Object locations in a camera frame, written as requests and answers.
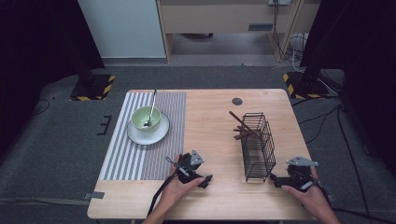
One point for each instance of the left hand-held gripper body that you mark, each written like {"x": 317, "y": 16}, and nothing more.
{"x": 186, "y": 169}

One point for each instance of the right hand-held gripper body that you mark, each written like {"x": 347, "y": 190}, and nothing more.
{"x": 299, "y": 174}

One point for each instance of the white plate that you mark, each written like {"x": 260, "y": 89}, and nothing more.
{"x": 149, "y": 139}

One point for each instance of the person's left hand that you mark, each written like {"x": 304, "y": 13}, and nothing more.
{"x": 176, "y": 191}

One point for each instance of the person's right hand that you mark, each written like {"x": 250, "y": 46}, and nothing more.
{"x": 314, "y": 199}

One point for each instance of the grey striped placemat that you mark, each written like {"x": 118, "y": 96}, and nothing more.
{"x": 171, "y": 149}

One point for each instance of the green bowl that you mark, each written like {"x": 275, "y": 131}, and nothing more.
{"x": 140, "y": 117}

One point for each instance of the metal spoon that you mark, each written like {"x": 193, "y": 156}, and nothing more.
{"x": 152, "y": 107}

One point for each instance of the black stand striped base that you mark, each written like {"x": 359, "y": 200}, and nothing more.
{"x": 93, "y": 88}
{"x": 306, "y": 85}

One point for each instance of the grey tape piece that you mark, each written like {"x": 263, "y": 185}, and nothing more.
{"x": 95, "y": 195}

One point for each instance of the dark curtain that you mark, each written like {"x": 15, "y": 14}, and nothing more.
{"x": 367, "y": 62}
{"x": 37, "y": 62}

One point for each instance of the wooden desk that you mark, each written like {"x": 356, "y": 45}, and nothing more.
{"x": 218, "y": 18}

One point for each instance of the white cabinet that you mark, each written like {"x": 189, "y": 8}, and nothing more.
{"x": 124, "y": 28}

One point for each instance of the white power strip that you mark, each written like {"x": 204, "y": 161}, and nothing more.
{"x": 279, "y": 2}

